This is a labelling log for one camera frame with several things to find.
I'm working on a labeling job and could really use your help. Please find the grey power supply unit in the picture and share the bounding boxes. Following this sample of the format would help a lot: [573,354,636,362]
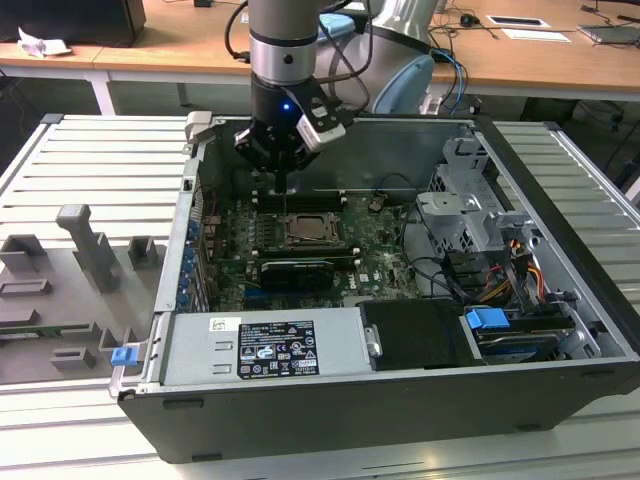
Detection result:
[162,306,374,387]

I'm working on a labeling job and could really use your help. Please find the black internal cable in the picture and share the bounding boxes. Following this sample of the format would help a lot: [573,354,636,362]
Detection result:
[399,209,472,307]

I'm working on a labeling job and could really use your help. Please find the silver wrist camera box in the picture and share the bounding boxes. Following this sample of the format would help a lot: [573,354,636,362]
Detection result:
[295,97,349,152]

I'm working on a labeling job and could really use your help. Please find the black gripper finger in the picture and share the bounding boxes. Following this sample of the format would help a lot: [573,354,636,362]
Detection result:
[233,127,284,194]
[282,143,322,194]

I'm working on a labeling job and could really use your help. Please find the grey laptop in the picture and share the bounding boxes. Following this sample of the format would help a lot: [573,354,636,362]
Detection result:
[576,21,640,49]

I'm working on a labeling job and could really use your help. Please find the blue disk carrier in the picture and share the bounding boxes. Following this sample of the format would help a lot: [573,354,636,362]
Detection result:
[464,308,509,332]

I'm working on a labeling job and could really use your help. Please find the black box on desk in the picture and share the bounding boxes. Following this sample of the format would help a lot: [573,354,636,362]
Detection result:
[0,0,148,49]

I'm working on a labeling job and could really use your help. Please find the black open PC case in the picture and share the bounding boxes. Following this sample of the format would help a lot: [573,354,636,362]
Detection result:
[108,110,640,464]

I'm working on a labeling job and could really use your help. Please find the blue expansion slot clips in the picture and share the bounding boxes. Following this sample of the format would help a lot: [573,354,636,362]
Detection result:
[181,219,199,311]

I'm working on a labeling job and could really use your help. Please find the crumpled white paper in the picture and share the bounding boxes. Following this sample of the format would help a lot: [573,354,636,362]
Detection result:
[17,26,72,59]

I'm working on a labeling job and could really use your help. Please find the grey parts rack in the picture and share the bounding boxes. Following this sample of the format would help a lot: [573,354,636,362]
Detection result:
[0,203,169,386]

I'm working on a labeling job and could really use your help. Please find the black plastic fan shroud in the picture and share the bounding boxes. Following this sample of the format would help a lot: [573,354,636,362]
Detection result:
[359,298,484,372]

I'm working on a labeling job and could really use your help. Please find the hard disk drive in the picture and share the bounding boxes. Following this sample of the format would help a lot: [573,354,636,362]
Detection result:
[472,319,574,364]

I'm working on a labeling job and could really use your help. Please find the silver metal disk bay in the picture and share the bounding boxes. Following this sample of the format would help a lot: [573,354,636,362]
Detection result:
[415,136,542,262]

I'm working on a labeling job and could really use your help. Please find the CPU socket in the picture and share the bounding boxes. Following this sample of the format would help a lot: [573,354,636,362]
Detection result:
[282,211,351,251]

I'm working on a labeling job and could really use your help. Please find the blue cable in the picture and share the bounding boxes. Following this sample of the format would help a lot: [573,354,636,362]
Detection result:
[431,47,469,119]

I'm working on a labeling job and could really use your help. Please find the black graphics card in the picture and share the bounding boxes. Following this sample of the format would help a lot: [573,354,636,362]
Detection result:
[259,257,334,294]

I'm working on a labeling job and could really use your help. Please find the black RAM slot bank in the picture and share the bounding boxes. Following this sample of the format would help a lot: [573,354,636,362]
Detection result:
[253,188,347,212]
[257,244,362,262]

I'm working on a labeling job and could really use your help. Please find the grey case release handle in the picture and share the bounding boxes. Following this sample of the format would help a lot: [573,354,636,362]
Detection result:
[184,110,217,147]

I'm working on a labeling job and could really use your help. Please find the green motherboard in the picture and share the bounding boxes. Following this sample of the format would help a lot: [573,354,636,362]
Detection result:
[202,192,426,311]

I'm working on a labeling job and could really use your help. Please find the yellow orange wire bundle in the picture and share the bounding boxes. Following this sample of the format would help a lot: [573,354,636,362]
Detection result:
[478,239,547,306]

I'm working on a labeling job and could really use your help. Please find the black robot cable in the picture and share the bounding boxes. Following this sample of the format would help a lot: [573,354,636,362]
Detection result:
[223,0,252,63]

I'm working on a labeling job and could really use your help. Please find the white paper sheet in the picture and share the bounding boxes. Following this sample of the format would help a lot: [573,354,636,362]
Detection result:
[500,27,574,44]

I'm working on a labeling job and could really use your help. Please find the white desk cable grommet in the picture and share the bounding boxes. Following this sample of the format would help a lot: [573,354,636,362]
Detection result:
[486,14,552,29]

